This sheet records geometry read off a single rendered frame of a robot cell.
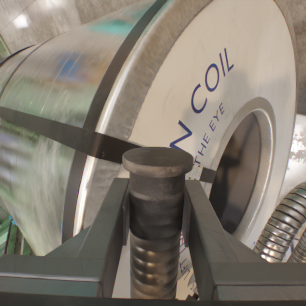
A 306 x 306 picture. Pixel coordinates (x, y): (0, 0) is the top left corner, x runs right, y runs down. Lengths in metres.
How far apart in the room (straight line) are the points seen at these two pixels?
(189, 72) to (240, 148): 0.67
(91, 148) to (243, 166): 0.84
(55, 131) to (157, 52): 0.21
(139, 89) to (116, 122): 0.06
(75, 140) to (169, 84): 0.17
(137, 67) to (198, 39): 0.15
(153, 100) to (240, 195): 0.79
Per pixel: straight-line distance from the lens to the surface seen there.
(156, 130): 0.34
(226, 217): 1.02
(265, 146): 0.98
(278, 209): 0.18
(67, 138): 0.35
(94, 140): 0.29
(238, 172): 1.06
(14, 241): 1.77
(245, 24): 0.60
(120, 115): 0.29
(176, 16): 0.38
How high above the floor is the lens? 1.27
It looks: 30 degrees down
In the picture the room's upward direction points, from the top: 131 degrees counter-clockwise
